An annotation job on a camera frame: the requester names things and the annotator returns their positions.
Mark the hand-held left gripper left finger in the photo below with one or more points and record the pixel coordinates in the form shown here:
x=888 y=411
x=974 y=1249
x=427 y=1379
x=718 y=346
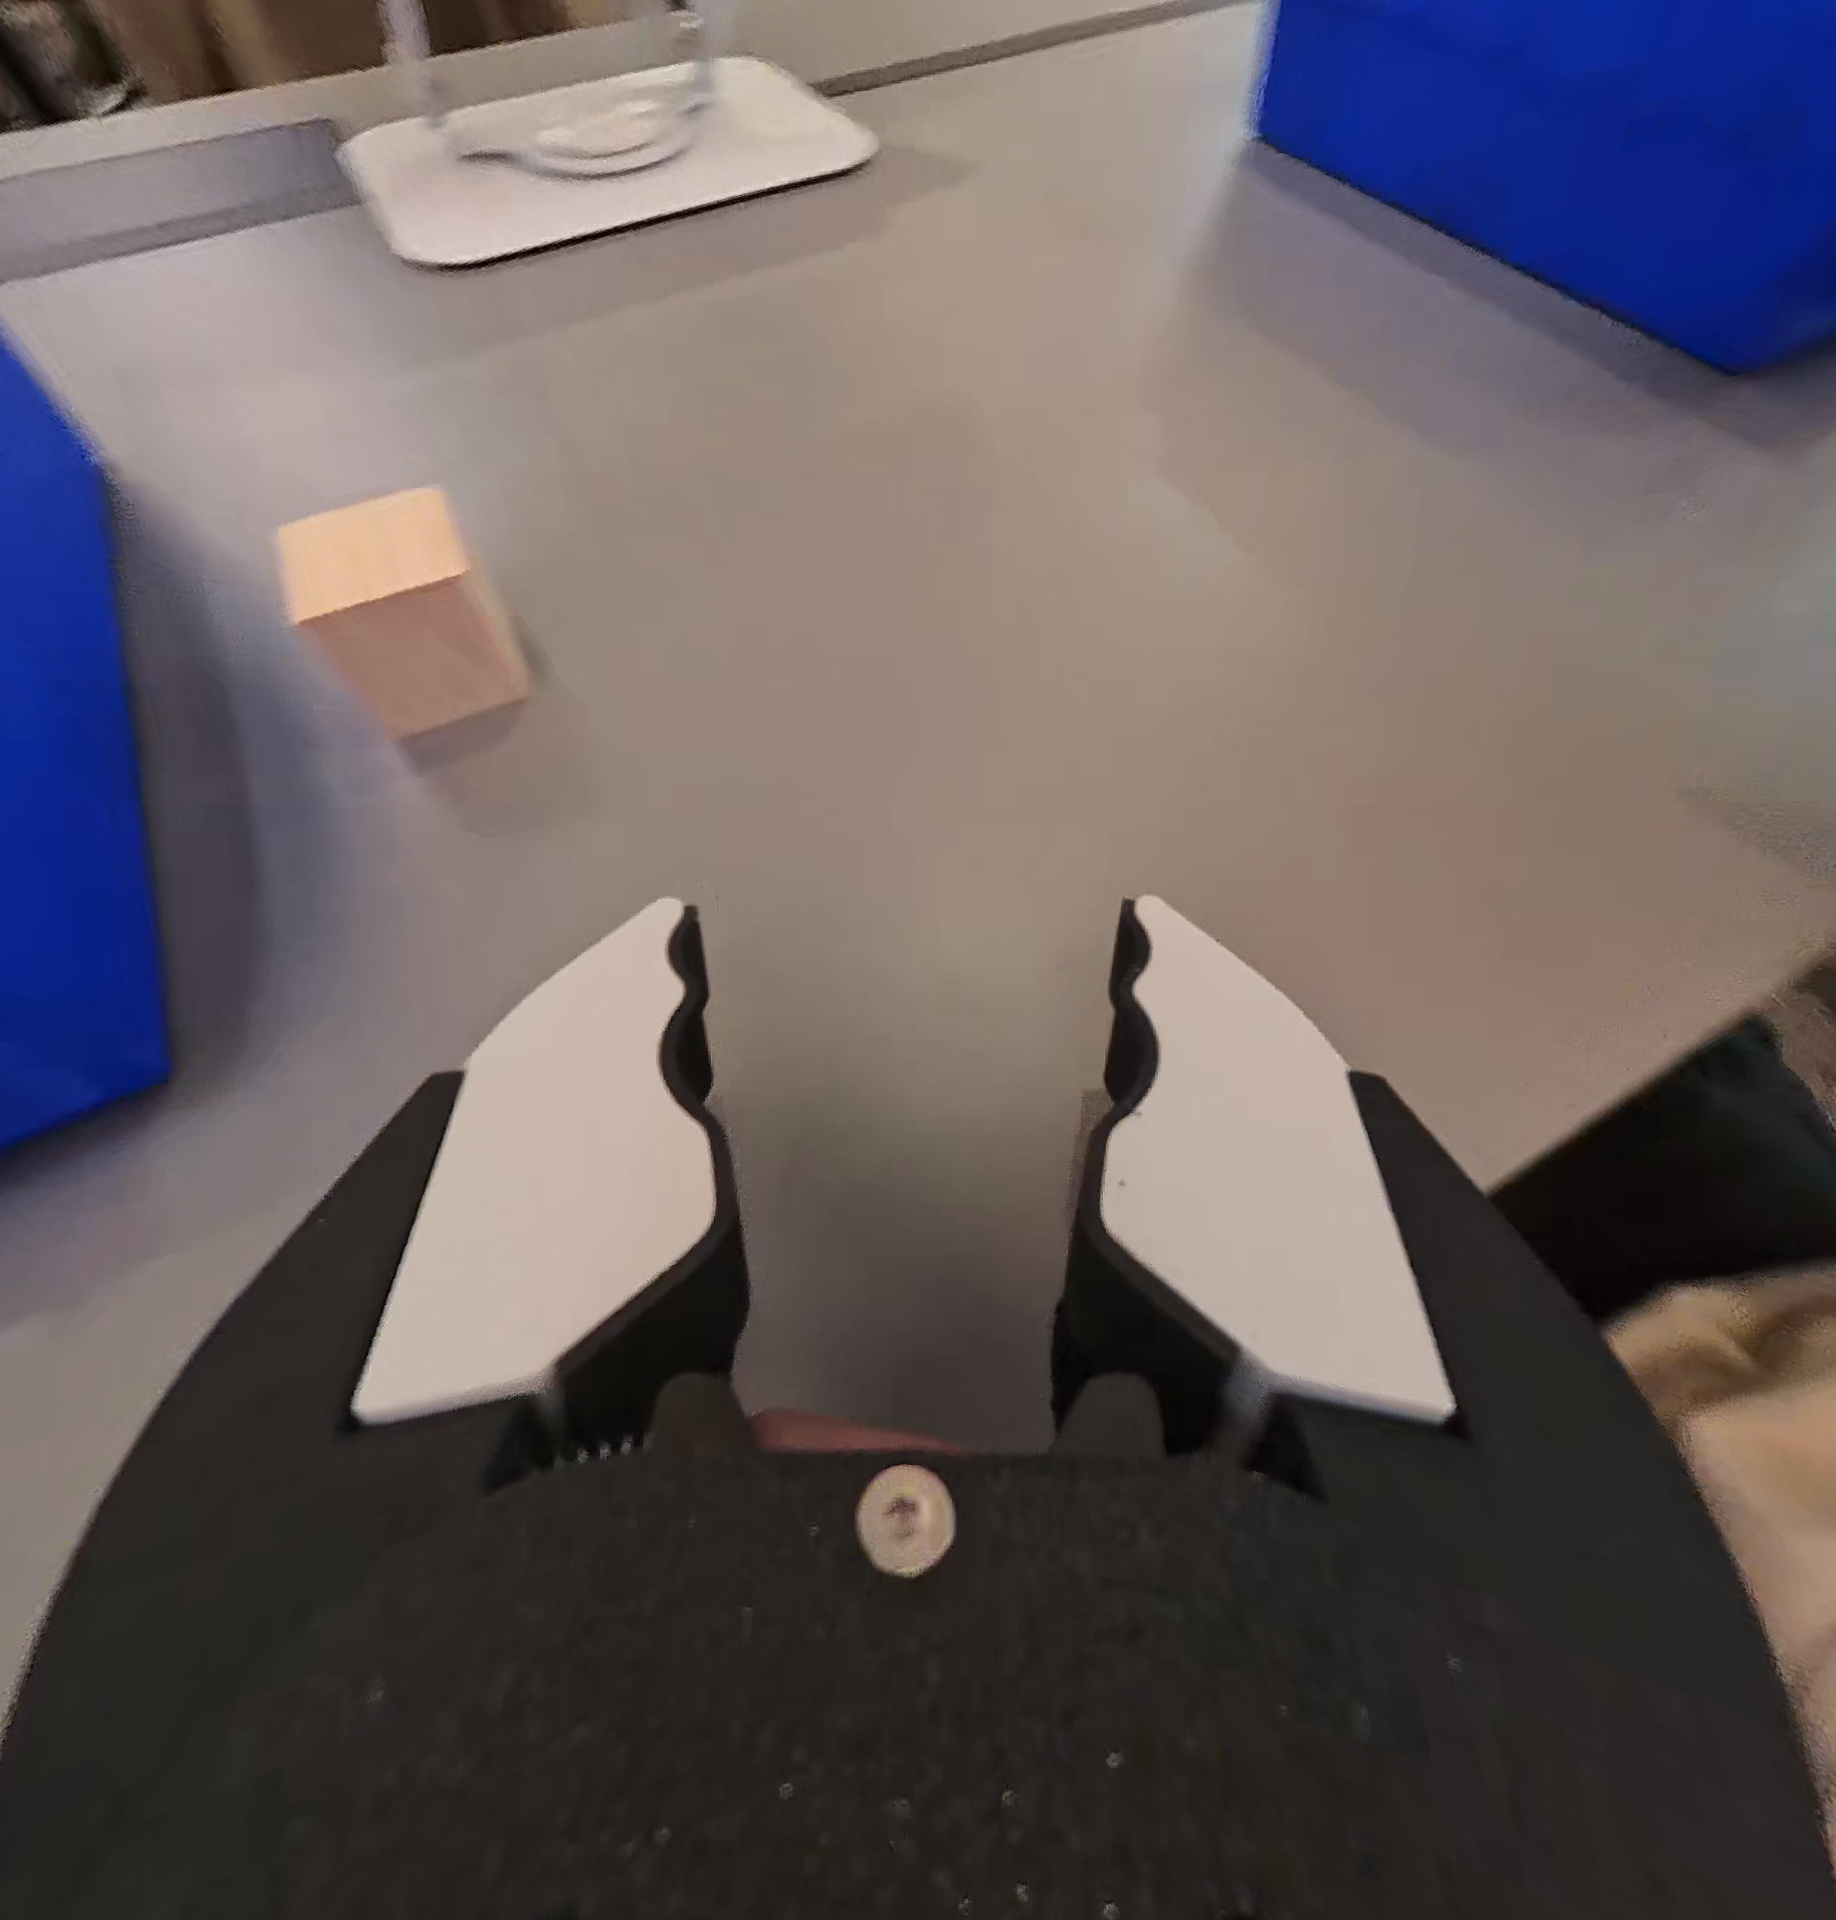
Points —
x=559 y=1202

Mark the person's dark trousers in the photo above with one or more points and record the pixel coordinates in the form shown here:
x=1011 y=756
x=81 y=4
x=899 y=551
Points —
x=1684 y=1169

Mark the wooden document stand white base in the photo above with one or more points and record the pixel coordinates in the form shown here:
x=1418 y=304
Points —
x=452 y=194

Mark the person's beige garment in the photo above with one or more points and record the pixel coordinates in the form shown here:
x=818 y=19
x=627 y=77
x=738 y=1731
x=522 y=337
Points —
x=1773 y=1502

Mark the light wooden cube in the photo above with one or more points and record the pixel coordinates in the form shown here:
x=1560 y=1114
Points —
x=393 y=600

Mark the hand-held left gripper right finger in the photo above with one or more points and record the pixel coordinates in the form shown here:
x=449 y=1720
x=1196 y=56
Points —
x=1248 y=1202

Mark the blue plastic bin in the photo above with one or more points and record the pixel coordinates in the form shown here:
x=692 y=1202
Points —
x=33 y=749
x=1579 y=166

